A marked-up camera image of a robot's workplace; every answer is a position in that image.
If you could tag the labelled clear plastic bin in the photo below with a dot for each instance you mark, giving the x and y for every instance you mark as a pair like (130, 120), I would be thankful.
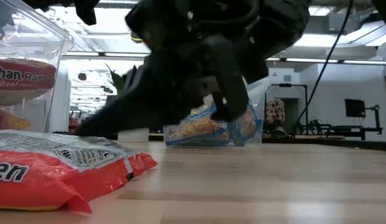
(264, 93)

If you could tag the red tool cart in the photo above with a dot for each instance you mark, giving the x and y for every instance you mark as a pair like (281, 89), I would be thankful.
(74, 121)

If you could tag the orange ramen noodle packet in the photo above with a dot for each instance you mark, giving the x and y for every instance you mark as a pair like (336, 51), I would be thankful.
(40, 183)

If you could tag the floral patterned cloth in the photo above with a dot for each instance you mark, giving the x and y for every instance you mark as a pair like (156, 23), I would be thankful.
(275, 112)

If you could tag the yellow noodle packet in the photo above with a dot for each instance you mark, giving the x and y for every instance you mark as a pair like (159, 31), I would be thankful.
(9, 121)

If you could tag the green snake plant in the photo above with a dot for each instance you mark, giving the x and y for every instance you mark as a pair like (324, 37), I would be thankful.
(118, 82)

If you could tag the clear plastic storage bin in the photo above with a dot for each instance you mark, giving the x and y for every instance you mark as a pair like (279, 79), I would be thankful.
(60, 46)

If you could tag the black round ceiling speaker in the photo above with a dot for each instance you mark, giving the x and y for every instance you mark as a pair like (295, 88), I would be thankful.
(82, 76)

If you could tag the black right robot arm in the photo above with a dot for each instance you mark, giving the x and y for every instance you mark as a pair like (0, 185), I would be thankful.
(383, 12)

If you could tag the black dome ceiling camera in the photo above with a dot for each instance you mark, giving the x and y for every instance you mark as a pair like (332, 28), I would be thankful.
(135, 39)

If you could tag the small grey wall box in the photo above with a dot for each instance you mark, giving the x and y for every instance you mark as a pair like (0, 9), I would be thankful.
(287, 78)

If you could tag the black monitor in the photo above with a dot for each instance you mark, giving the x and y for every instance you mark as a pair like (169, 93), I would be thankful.
(355, 108)

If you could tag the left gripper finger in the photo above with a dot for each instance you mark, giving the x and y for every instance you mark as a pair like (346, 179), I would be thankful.
(87, 12)

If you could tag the long ceiling light strip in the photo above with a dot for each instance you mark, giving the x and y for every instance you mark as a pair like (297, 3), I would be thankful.
(118, 54)

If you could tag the black metal frame stand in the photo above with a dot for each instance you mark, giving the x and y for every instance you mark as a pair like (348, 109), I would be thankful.
(289, 85)

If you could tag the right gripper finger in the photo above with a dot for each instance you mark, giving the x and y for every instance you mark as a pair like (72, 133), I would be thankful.
(155, 99)
(233, 87)

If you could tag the black low metal bench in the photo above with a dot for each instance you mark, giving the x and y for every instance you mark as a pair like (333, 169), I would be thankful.
(335, 128)

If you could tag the red Maruchan noodle packet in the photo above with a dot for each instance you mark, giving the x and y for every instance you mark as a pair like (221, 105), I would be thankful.
(21, 77)

